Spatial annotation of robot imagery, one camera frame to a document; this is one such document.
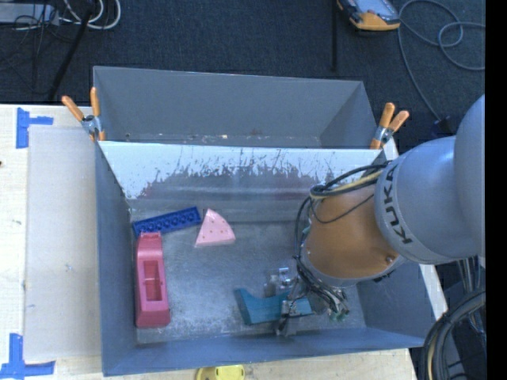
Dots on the red hollow block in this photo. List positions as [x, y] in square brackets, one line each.
[152, 283]

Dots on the grey metal bin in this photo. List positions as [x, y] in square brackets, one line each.
[222, 287]

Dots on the pale wood flat board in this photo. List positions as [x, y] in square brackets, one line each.
[59, 232]

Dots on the blue studded flat block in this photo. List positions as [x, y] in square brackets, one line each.
[166, 221]

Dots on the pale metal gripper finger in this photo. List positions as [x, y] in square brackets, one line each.
[286, 320]
[282, 278]

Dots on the pink wedge with dots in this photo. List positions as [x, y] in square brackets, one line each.
[214, 231]

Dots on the teal angled block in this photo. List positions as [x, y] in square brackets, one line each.
[257, 309]

